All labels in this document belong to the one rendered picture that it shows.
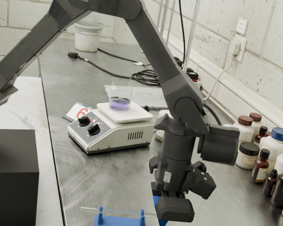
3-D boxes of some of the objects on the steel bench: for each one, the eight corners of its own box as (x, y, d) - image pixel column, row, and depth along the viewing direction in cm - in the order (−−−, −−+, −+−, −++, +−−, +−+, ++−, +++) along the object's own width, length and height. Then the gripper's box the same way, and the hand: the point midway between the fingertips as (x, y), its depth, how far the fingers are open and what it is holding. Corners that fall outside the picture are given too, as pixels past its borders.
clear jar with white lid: (165, 145, 117) (170, 119, 114) (150, 136, 120) (154, 111, 118) (179, 140, 121) (183, 115, 118) (163, 132, 125) (168, 108, 122)
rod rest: (93, 229, 78) (95, 214, 76) (94, 218, 81) (96, 203, 79) (145, 234, 79) (148, 219, 77) (144, 223, 82) (147, 208, 81)
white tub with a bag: (94, 54, 197) (99, 10, 189) (66, 49, 200) (70, 4, 192) (104, 49, 210) (109, 7, 202) (78, 44, 213) (82, 2, 205)
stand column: (176, 99, 152) (218, -113, 127) (174, 96, 155) (214, -112, 129) (183, 99, 153) (227, -111, 128) (180, 97, 156) (223, -110, 130)
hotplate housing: (87, 156, 104) (90, 127, 101) (65, 134, 113) (68, 107, 110) (158, 145, 116) (163, 119, 113) (133, 126, 126) (137, 101, 123)
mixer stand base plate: (113, 107, 138) (113, 104, 137) (102, 87, 155) (103, 84, 155) (195, 111, 147) (196, 108, 146) (176, 91, 164) (177, 89, 164)
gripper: (154, 130, 83) (142, 196, 88) (165, 178, 66) (150, 256, 71) (184, 133, 84) (170, 198, 89) (203, 182, 66) (185, 259, 72)
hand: (164, 209), depth 79 cm, fingers closed, pressing on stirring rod
